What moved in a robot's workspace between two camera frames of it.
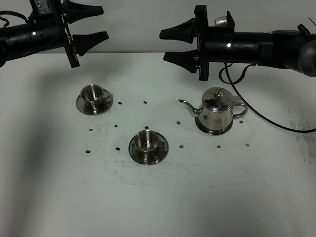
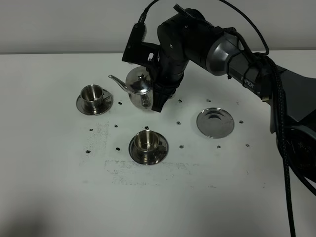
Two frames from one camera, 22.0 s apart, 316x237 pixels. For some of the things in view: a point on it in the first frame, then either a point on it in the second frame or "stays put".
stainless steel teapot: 218,107 -> 138,84
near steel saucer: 161,153 stays put
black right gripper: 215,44 -> 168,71
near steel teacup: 147,143 stays put
